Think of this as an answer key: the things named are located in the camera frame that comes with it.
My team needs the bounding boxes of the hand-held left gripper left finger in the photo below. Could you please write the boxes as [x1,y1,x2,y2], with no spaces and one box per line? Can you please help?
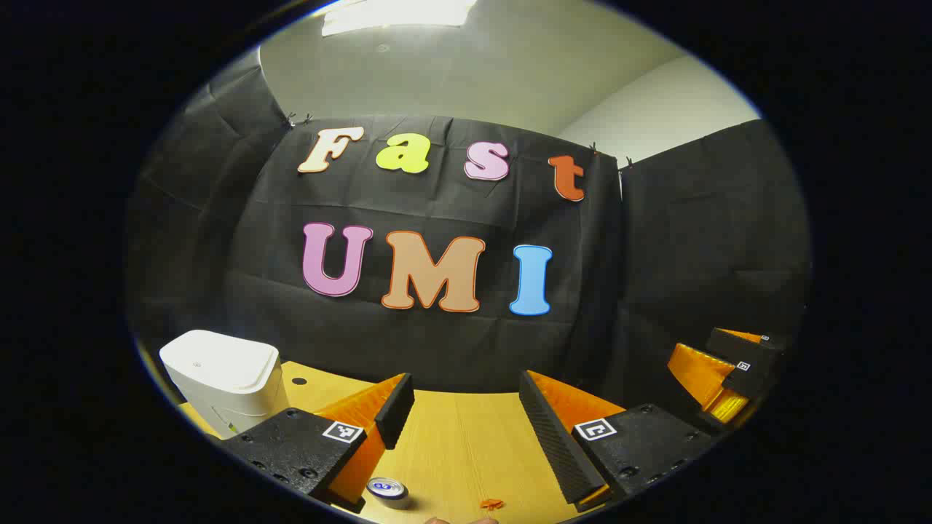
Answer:
[218,373,416,514]

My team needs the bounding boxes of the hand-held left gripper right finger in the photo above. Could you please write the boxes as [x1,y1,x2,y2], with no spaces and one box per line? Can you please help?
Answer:
[518,370,718,512]

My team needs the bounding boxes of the silver blue pop can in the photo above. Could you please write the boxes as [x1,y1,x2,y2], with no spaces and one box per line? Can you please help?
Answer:
[366,477,408,501]

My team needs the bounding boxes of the white desktop garbage bin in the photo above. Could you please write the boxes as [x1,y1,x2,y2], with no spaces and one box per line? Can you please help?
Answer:
[159,329,291,437]

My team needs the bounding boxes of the wooden desktop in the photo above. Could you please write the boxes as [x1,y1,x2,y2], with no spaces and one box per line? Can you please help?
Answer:
[178,360,634,524]

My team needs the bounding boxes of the ceiling light panel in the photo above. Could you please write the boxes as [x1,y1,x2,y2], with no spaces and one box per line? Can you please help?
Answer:
[322,0,478,37]

